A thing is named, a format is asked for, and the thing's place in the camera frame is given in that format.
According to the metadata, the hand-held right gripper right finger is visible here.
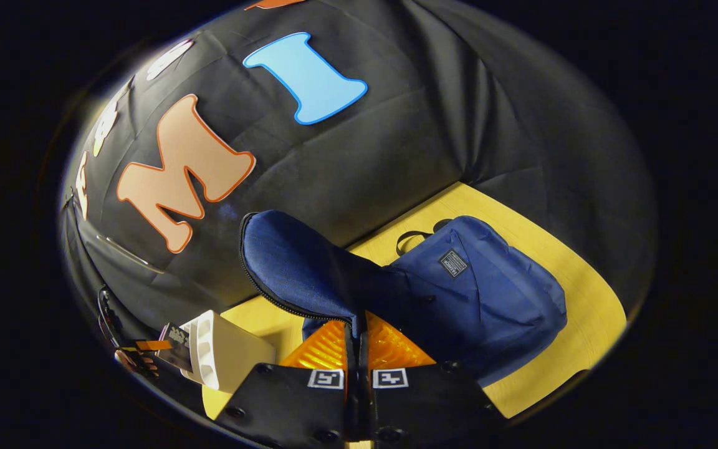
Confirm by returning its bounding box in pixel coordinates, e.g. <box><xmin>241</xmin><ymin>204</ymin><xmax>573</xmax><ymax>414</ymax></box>
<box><xmin>358</xmin><ymin>311</ymin><xmax>509</xmax><ymax>447</ymax></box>

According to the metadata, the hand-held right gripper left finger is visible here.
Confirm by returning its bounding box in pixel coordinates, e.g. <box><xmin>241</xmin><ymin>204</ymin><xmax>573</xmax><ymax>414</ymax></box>
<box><xmin>214</xmin><ymin>320</ymin><xmax>356</xmax><ymax>447</ymax></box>

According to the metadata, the white plastic bookshelf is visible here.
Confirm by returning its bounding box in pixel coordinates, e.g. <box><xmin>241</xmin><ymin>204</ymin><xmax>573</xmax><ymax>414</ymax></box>
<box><xmin>179</xmin><ymin>310</ymin><xmax>277</xmax><ymax>395</ymax></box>

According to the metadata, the blue schoolbag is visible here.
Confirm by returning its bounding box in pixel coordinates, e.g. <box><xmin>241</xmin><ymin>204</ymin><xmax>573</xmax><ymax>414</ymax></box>
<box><xmin>239</xmin><ymin>210</ymin><xmax>568</xmax><ymax>389</ymax></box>

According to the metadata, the black backdrop cloth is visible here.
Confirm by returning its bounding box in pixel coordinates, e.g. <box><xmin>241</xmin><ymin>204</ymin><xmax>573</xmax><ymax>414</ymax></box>
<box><xmin>60</xmin><ymin>0</ymin><xmax>656</xmax><ymax>350</ymax></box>

